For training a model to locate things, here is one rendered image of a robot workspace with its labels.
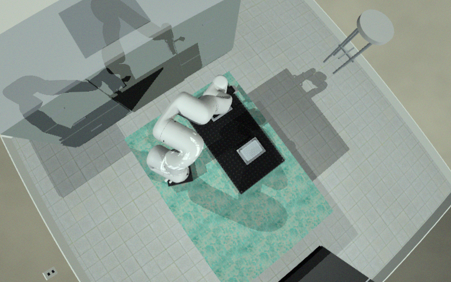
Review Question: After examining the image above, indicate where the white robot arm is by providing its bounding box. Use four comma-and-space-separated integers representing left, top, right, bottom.
147, 75, 239, 183

